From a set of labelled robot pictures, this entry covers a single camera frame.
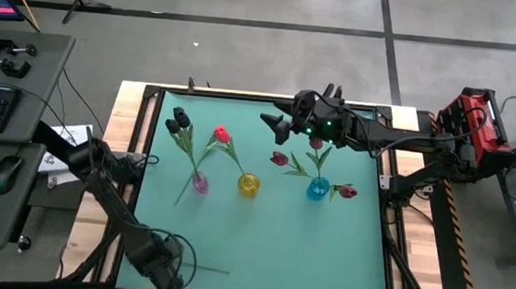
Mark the yellow diamond-cut glass vase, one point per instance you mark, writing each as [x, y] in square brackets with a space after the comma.
[248, 186]

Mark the black round knob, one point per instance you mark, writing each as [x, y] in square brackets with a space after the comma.
[24, 243]

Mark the red and black toolbox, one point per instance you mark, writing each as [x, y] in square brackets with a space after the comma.
[464, 128]

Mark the white paper sheets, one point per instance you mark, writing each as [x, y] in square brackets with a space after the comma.
[79, 131]

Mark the black computer mouse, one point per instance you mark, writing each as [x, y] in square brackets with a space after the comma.
[5, 174]

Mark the dark grey desk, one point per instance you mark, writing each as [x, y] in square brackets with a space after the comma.
[46, 77]

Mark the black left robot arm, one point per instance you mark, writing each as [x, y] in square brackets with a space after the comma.
[114, 207]

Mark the pink ribbed glass vase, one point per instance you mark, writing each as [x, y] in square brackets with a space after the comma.
[200, 184]

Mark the black yellow hazard tape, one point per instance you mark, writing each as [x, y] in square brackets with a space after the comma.
[462, 253]

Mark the black frame clamp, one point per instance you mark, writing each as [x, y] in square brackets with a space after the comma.
[337, 92]
[191, 85]

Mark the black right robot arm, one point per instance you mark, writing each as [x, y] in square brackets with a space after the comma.
[401, 138]

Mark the teal table mat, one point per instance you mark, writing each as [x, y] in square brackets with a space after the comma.
[278, 238]

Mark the black aluminium table frame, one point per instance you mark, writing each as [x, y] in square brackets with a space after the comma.
[225, 94]

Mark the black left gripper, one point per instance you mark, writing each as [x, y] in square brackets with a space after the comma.
[169, 278]

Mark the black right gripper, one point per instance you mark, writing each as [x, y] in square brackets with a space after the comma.
[311, 116]

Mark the blue diamond-cut glass vase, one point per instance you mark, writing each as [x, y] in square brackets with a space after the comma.
[317, 190]

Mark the black C-clamp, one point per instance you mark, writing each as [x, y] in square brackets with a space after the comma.
[0, 46]
[12, 69]

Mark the dark red artificial tulip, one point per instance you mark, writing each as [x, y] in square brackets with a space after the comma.
[348, 191]
[279, 158]
[315, 143]

